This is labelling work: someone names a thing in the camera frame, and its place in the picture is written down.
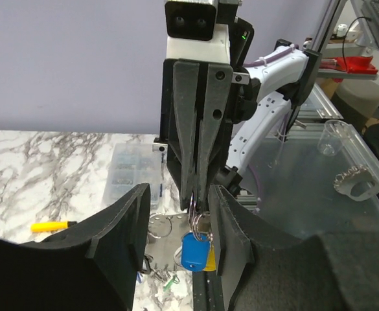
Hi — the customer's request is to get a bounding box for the yellow handled screwdriver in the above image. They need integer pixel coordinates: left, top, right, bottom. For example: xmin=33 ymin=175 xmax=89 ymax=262
xmin=30 ymin=221 xmax=78 ymax=233

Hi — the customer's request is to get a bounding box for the green key tag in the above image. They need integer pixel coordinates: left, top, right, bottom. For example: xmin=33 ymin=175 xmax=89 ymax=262
xmin=163 ymin=274 xmax=180 ymax=292

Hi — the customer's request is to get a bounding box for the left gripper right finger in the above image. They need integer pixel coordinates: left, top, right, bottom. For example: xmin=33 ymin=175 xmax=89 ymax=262
xmin=208 ymin=185 xmax=379 ymax=310

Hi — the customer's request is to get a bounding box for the red block on shelf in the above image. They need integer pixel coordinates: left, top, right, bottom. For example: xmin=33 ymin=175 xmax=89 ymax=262
xmin=317 ymin=56 xmax=378 ymax=80

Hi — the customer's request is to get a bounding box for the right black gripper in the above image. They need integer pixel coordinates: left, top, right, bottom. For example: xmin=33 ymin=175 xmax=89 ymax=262
xmin=159 ymin=59 xmax=245 ymax=209

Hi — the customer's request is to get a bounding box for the clear plastic screw box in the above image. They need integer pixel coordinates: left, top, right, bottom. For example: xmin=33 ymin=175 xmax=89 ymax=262
xmin=102 ymin=143 xmax=163 ymax=207

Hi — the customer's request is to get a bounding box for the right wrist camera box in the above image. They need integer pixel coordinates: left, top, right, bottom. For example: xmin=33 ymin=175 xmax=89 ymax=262
xmin=164 ymin=0 xmax=244 ymax=62

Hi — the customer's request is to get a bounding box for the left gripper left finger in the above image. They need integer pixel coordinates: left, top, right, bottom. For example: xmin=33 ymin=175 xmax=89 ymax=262
xmin=0 ymin=183 xmax=151 ymax=310

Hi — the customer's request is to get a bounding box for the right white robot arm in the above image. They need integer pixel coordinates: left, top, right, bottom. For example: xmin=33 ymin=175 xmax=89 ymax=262
xmin=159 ymin=19 xmax=321 ymax=211

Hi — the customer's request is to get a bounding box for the clear acrylic panel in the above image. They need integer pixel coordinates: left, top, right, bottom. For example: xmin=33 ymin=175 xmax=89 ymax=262
xmin=241 ymin=124 xmax=379 ymax=238

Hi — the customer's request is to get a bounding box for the black key tag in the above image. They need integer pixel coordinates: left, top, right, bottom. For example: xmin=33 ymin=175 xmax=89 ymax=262
xmin=141 ymin=254 xmax=154 ymax=275

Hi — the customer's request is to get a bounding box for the grey round stool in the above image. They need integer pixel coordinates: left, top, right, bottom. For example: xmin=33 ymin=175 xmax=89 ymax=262
xmin=331 ymin=80 xmax=379 ymax=132

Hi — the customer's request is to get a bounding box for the blue tag key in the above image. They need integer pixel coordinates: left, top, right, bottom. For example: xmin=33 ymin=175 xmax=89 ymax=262
xmin=179 ymin=213 xmax=214 ymax=271

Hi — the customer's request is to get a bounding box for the yellow key tag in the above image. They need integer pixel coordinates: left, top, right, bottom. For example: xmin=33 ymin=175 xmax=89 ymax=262
xmin=203 ymin=245 xmax=216 ymax=272

